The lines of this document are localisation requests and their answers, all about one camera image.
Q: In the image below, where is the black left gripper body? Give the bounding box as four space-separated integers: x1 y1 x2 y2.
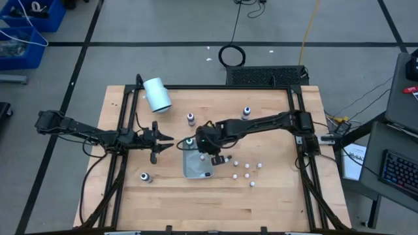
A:
142 121 159 165

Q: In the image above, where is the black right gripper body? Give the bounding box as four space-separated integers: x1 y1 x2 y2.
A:
195 123 229 166

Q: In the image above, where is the white plastic handled bin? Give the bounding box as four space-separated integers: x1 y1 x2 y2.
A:
182 138 216 180

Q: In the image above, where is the black perforated computer tower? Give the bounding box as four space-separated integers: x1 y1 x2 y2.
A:
225 65 310 87

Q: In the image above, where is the black controller box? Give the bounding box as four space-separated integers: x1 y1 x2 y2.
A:
332 121 353 135

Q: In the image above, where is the blue storage bin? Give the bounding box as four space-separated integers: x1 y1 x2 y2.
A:
0 0 68 33
0 26 48 71

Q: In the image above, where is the white paper sheet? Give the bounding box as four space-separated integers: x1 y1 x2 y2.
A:
341 142 367 181

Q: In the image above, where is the grey metal bar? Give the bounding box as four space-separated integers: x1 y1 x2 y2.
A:
0 74 29 85

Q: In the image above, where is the grey desk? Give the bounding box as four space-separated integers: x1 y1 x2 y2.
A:
385 52 418 127
359 121 418 213

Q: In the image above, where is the black keyboard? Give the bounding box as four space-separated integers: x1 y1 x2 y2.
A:
378 149 418 198

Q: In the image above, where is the black desk device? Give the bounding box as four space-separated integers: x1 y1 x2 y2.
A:
406 48 418 82

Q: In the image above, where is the black camera cable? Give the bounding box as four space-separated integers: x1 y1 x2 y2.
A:
177 134 199 151

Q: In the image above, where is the black coiled floor cable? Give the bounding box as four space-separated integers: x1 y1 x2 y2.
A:
217 0 246 69

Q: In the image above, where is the yellow hanging cable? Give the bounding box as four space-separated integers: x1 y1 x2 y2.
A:
298 0 323 65

